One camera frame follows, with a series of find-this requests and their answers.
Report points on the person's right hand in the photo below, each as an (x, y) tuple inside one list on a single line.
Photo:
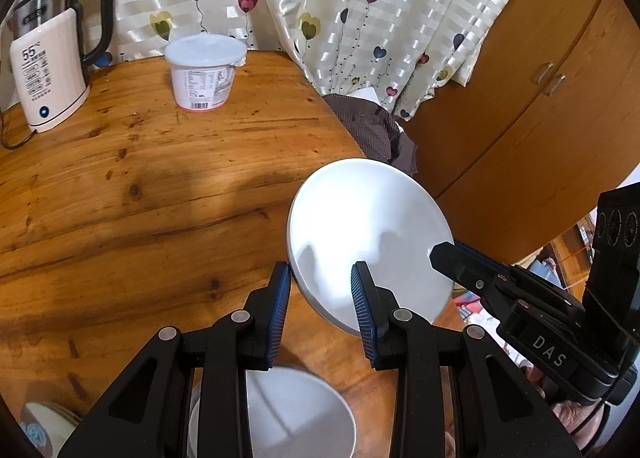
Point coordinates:
[(575, 415)]

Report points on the heart print curtain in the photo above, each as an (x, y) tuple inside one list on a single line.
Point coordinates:
[(350, 3)]

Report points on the wooden cabinet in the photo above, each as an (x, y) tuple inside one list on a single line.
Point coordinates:
[(500, 138)]

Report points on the plain white plate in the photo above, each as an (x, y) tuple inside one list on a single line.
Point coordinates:
[(365, 223)]

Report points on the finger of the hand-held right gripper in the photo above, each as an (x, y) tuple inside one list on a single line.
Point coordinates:
[(520, 283), (465, 275)]

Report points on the dark patterned cloth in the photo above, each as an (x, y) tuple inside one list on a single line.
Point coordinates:
[(370, 128)]

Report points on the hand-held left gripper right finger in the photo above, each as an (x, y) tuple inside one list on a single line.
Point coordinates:
[(361, 318)]

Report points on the white electric kettle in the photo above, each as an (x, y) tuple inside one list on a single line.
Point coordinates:
[(50, 68)]

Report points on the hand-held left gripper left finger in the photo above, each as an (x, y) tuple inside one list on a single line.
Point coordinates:
[(280, 318)]

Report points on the white yogurt tub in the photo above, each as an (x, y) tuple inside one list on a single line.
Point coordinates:
[(205, 73)]

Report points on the white bowl with blue rim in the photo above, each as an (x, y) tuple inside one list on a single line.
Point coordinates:
[(300, 413)]

